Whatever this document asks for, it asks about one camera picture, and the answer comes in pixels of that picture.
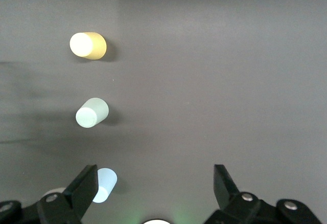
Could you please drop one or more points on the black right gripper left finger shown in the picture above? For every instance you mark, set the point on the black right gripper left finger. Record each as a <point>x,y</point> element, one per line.
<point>79,193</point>

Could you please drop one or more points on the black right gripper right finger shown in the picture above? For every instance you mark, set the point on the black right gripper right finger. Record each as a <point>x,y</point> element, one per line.
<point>227,193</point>

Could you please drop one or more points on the light blue cup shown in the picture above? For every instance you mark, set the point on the light blue cup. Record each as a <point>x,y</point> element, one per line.
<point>108,180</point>

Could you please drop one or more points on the pale green cup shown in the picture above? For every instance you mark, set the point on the pale green cup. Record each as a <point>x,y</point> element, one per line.
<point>92,112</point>

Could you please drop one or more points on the yellow cup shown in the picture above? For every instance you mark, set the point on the yellow cup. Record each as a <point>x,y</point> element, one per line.
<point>87,45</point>

